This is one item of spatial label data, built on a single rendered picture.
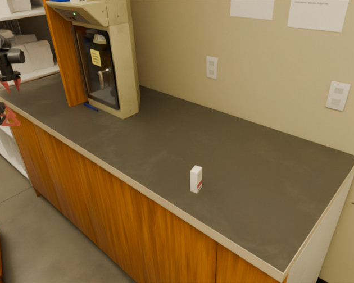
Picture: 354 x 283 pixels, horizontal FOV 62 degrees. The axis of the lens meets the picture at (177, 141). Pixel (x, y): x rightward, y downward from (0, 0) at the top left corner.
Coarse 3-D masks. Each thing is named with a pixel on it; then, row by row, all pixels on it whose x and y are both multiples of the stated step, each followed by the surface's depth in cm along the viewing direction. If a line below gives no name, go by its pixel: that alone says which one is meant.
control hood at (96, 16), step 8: (64, 8) 133; (72, 8) 128; (80, 8) 123; (88, 8) 122; (96, 8) 125; (104, 8) 127; (64, 16) 145; (88, 16) 127; (96, 16) 126; (104, 16) 129; (96, 24) 132; (104, 24) 130
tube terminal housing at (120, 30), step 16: (96, 0) 131; (112, 0) 129; (128, 0) 144; (112, 16) 132; (128, 16) 140; (112, 32) 134; (128, 32) 141; (112, 48) 137; (128, 48) 144; (128, 64) 147; (128, 80) 151; (128, 96) 154; (112, 112) 161; (128, 112) 158
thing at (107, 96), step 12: (84, 36) 147; (96, 36) 140; (108, 36) 135; (84, 48) 152; (96, 48) 144; (108, 48) 137; (84, 60) 156; (108, 60) 141; (84, 72) 162; (96, 72) 153; (96, 84) 158; (108, 84) 150; (96, 96) 163; (108, 96) 155
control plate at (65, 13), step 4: (56, 8) 139; (60, 12) 141; (64, 12) 138; (68, 12) 135; (72, 12) 132; (76, 12) 130; (68, 16) 141; (72, 16) 138; (76, 16) 135; (80, 16) 132; (72, 20) 144; (76, 20) 141; (80, 20) 138; (84, 20) 135
